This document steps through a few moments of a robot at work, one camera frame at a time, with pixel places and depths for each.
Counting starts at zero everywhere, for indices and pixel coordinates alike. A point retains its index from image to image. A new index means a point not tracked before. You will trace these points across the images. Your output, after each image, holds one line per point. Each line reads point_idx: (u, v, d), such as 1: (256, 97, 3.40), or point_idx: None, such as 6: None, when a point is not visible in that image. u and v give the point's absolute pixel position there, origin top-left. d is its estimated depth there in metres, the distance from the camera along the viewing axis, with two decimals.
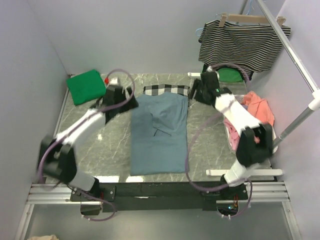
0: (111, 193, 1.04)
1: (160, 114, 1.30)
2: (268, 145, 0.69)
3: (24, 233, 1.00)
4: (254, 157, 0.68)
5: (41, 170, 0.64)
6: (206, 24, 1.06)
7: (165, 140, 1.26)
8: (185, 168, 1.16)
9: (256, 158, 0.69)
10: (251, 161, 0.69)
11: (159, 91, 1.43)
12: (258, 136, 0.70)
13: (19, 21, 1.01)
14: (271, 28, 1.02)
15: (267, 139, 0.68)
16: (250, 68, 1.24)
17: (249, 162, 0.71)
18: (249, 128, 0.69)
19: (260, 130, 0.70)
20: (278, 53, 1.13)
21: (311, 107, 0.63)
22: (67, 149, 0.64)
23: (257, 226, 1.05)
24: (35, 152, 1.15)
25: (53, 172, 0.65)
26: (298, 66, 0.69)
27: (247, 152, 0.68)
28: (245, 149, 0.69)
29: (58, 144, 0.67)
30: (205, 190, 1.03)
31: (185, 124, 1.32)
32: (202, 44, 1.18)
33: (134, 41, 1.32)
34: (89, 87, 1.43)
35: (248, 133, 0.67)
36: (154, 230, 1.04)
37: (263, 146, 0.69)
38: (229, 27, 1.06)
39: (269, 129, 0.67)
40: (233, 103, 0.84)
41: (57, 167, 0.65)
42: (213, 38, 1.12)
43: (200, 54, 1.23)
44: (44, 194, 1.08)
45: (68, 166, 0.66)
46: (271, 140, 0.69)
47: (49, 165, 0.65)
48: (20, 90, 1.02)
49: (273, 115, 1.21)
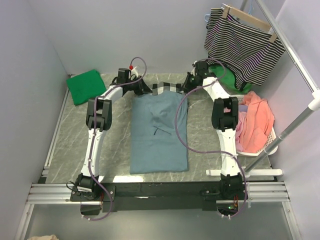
0: (111, 193, 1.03)
1: (160, 113, 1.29)
2: (234, 114, 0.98)
3: (24, 233, 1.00)
4: (223, 121, 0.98)
5: (95, 120, 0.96)
6: (212, 10, 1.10)
7: (166, 139, 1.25)
8: (185, 168, 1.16)
9: (224, 122, 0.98)
10: (221, 124, 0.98)
11: (159, 89, 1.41)
12: (229, 106, 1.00)
13: (18, 21, 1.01)
14: (266, 37, 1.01)
15: (234, 108, 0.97)
16: (243, 77, 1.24)
17: (220, 125, 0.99)
18: (220, 98, 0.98)
19: (230, 102, 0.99)
20: (269, 70, 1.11)
21: (311, 108, 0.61)
22: (108, 103, 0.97)
23: (257, 226, 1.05)
24: (35, 152, 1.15)
25: (101, 120, 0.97)
26: (298, 66, 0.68)
27: (217, 116, 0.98)
28: (216, 115, 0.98)
29: (99, 102, 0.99)
30: (205, 190, 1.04)
31: (185, 123, 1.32)
32: (208, 31, 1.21)
33: (134, 41, 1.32)
34: (89, 87, 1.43)
35: (218, 102, 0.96)
36: (154, 230, 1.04)
37: (231, 114, 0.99)
38: (231, 21, 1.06)
39: (236, 101, 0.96)
40: (214, 82, 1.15)
41: (103, 116, 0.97)
42: (215, 28, 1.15)
43: (205, 40, 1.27)
44: (45, 194, 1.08)
45: (109, 116, 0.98)
46: (236, 111, 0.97)
47: (98, 117, 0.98)
48: (20, 91, 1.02)
49: (273, 115, 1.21)
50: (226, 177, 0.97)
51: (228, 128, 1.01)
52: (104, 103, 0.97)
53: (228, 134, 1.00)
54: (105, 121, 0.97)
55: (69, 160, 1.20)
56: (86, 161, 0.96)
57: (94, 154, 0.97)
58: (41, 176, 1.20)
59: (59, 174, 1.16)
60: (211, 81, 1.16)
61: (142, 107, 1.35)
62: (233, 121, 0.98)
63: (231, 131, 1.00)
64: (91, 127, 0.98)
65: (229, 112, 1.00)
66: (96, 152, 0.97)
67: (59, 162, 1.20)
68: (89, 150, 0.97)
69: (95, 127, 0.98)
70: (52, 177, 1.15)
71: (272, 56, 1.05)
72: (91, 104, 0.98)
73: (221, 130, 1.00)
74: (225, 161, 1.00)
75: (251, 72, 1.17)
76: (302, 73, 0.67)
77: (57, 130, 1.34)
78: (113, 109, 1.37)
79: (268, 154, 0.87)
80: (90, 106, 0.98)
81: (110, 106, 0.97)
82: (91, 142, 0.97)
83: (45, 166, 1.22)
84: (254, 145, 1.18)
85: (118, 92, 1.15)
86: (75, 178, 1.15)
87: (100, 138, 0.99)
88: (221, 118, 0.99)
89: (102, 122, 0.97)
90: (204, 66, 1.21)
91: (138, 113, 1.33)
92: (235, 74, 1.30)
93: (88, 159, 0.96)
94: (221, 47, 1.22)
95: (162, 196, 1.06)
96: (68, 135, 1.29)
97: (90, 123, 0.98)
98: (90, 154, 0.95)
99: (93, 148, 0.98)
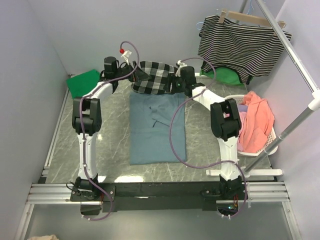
0: (111, 193, 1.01)
1: (158, 107, 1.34)
2: (235, 118, 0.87)
3: (24, 233, 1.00)
4: (226, 127, 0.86)
5: (82, 122, 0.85)
6: (206, 18, 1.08)
7: (165, 131, 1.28)
8: (183, 157, 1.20)
9: (227, 128, 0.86)
10: (225, 132, 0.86)
11: (158, 71, 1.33)
12: (227, 110, 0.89)
13: (18, 22, 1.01)
14: (269, 31, 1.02)
15: (234, 111, 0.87)
16: (249, 72, 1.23)
17: (223, 134, 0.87)
18: (216, 103, 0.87)
19: (227, 106, 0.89)
20: (275, 61, 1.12)
21: (311, 108, 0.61)
22: (96, 101, 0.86)
23: (257, 226, 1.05)
24: (35, 152, 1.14)
25: (89, 122, 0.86)
26: (298, 66, 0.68)
27: (219, 121, 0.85)
28: (216, 122, 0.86)
29: (86, 101, 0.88)
30: (205, 190, 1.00)
31: (183, 116, 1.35)
32: (202, 39, 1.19)
33: (135, 55, 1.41)
34: (88, 87, 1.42)
35: (216, 107, 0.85)
36: (154, 229, 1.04)
37: (232, 119, 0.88)
38: (228, 24, 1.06)
39: (233, 102, 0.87)
40: (204, 90, 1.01)
41: (90, 117, 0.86)
42: (212, 35, 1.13)
43: (200, 48, 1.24)
44: (44, 194, 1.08)
45: (98, 116, 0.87)
46: (237, 112, 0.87)
47: (85, 118, 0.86)
48: (20, 91, 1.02)
49: (273, 114, 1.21)
50: (227, 180, 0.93)
51: (230, 136, 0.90)
52: (92, 103, 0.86)
53: (231, 143, 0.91)
54: (94, 123, 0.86)
55: (69, 160, 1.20)
56: (81, 165, 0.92)
57: (88, 158, 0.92)
58: (41, 176, 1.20)
59: (59, 174, 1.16)
60: (201, 90, 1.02)
61: (140, 106, 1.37)
62: (237, 125, 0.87)
63: (233, 139, 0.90)
64: (79, 131, 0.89)
65: (230, 116, 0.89)
66: (89, 157, 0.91)
67: (59, 162, 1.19)
68: (83, 155, 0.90)
69: (84, 130, 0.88)
70: (52, 177, 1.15)
71: (277, 48, 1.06)
72: (75, 104, 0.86)
73: (224, 139, 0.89)
74: (226, 167, 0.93)
75: (256, 68, 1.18)
76: (302, 72, 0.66)
77: (57, 130, 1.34)
78: (113, 109, 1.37)
79: (268, 154, 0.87)
80: (76, 106, 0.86)
81: (97, 104, 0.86)
82: (83, 147, 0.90)
83: (45, 166, 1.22)
84: (255, 145, 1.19)
85: (107, 89, 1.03)
86: (75, 178, 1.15)
87: (92, 142, 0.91)
88: (222, 124, 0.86)
89: (91, 124, 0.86)
90: (192, 75, 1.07)
91: (139, 113, 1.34)
92: (238, 71, 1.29)
93: (83, 164, 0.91)
94: (219, 50, 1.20)
95: (163, 196, 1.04)
96: (68, 135, 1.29)
97: (77, 125, 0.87)
98: (84, 158, 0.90)
99: (86, 152, 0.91)
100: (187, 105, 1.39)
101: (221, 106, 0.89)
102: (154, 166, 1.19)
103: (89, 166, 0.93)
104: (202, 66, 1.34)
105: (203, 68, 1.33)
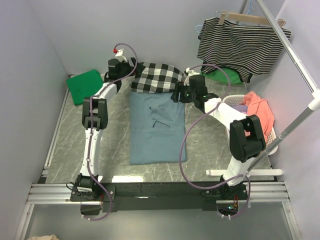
0: (111, 193, 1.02)
1: (158, 107, 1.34)
2: (259, 137, 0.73)
3: (24, 233, 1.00)
4: (248, 149, 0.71)
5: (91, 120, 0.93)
6: (206, 21, 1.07)
7: (165, 131, 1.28)
8: (183, 157, 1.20)
9: (249, 150, 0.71)
10: (246, 154, 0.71)
11: (155, 70, 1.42)
12: (248, 128, 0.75)
13: (19, 23, 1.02)
14: (270, 30, 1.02)
15: (257, 130, 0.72)
16: (250, 70, 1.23)
17: (244, 156, 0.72)
18: (236, 120, 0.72)
19: (249, 123, 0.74)
20: (276, 59, 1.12)
21: (311, 108, 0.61)
22: (103, 102, 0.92)
23: (257, 226, 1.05)
24: (35, 152, 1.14)
25: (97, 119, 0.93)
26: (298, 66, 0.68)
27: (241, 142, 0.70)
28: (237, 143, 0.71)
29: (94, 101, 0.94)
30: (205, 190, 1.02)
31: (183, 115, 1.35)
32: (202, 41, 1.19)
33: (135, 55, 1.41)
34: (88, 87, 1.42)
35: (236, 125, 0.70)
36: (154, 229, 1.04)
37: (254, 138, 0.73)
38: (229, 25, 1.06)
39: (256, 119, 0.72)
40: (220, 104, 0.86)
41: (99, 116, 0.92)
42: (212, 36, 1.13)
43: (199, 50, 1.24)
44: (44, 194, 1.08)
45: (105, 114, 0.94)
46: (261, 131, 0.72)
47: (93, 116, 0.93)
48: (20, 92, 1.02)
49: (273, 115, 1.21)
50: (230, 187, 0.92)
51: (249, 158, 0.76)
52: (100, 103, 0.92)
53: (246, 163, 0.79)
54: (101, 121, 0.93)
55: (69, 160, 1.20)
56: (85, 160, 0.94)
57: (92, 151, 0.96)
58: (41, 176, 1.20)
59: (59, 174, 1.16)
60: (215, 103, 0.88)
61: (139, 106, 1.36)
62: (260, 146, 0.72)
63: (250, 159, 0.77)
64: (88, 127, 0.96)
65: (250, 135, 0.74)
66: (94, 150, 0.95)
67: (59, 162, 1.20)
68: (87, 149, 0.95)
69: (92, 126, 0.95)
70: (52, 177, 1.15)
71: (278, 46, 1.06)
72: (86, 105, 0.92)
73: (243, 161, 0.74)
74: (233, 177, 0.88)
75: (257, 67, 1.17)
76: (302, 72, 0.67)
77: (57, 129, 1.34)
78: (113, 109, 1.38)
79: (268, 154, 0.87)
80: (85, 106, 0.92)
81: (105, 105, 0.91)
82: (89, 142, 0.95)
83: (45, 166, 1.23)
84: None
85: (112, 89, 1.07)
86: (75, 178, 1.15)
87: (98, 137, 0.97)
88: (243, 145, 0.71)
89: (99, 122, 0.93)
90: (202, 85, 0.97)
91: (138, 114, 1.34)
92: (238, 70, 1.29)
93: (86, 158, 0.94)
94: (220, 51, 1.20)
95: (162, 196, 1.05)
96: (68, 135, 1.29)
97: (86, 123, 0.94)
98: (89, 152, 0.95)
99: (91, 147, 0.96)
100: (187, 105, 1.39)
101: (242, 123, 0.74)
102: (154, 166, 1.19)
103: (92, 161, 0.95)
104: (202, 68, 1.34)
105: (203, 70, 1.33)
